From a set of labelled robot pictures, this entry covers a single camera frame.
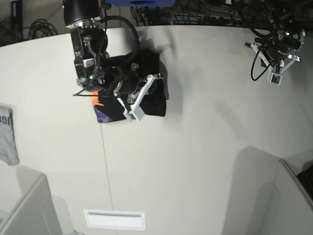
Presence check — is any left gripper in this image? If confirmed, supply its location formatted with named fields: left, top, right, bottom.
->
left=245, top=22, right=306, bottom=74

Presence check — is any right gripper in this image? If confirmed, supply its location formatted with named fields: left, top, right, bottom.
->
left=70, top=28, right=163, bottom=115

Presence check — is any black T-shirt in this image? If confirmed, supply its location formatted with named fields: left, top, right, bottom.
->
left=91, top=48, right=168, bottom=123

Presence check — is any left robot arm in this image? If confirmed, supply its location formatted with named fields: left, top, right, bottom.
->
left=245, top=0, right=313, bottom=76

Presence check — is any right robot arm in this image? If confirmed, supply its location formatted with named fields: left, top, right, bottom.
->
left=63, top=0, right=167, bottom=123

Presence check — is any grey folded T-shirt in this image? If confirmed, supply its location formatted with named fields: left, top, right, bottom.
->
left=0, top=106, right=20, bottom=165

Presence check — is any blue box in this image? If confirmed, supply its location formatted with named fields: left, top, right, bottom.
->
left=109, top=0, right=176, bottom=7

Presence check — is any black keyboard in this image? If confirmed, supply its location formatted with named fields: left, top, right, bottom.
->
left=297, top=166, right=313, bottom=199

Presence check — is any white label on table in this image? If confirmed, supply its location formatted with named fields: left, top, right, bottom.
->
left=84, top=210, right=146, bottom=230

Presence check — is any grey right partition panel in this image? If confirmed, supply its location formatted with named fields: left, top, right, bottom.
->
left=254, top=158, right=313, bottom=235

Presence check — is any grey partition panel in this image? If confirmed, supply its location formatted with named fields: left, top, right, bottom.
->
left=254, top=158, right=313, bottom=235
left=0, top=165, right=63, bottom=235

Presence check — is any grey left partition panel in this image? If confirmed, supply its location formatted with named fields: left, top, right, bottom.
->
left=0, top=165, right=63, bottom=235

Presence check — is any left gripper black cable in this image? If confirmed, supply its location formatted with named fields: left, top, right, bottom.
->
left=250, top=48, right=278, bottom=82

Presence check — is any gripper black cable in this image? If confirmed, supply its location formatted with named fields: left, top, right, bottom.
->
left=250, top=48, right=278, bottom=82
left=102, top=15, right=140, bottom=65

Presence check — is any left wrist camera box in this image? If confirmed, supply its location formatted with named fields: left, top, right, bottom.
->
left=268, top=72, right=283, bottom=86

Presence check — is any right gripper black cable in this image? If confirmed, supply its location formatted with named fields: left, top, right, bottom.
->
left=102, top=15, right=140, bottom=65

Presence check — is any coiled black cable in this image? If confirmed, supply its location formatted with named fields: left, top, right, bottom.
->
left=27, top=19, right=59, bottom=40

